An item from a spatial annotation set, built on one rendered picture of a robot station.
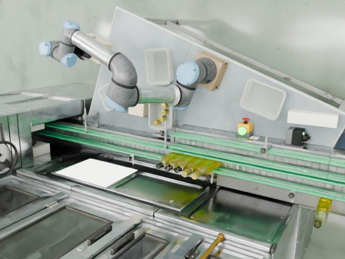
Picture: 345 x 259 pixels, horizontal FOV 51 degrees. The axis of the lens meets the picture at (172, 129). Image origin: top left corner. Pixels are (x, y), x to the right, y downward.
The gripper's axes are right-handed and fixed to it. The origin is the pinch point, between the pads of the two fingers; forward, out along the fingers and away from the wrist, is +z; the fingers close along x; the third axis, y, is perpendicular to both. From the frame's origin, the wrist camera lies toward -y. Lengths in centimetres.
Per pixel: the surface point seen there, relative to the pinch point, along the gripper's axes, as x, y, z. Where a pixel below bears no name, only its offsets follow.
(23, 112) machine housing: 53, 25, -19
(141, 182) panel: 55, -62, -4
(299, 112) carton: -16, -116, 28
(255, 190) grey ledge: 33, -117, 21
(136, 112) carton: 34, -25, 27
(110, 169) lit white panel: 65, -35, 2
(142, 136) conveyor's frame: 44, -39, 22
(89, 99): 53, 24, 40
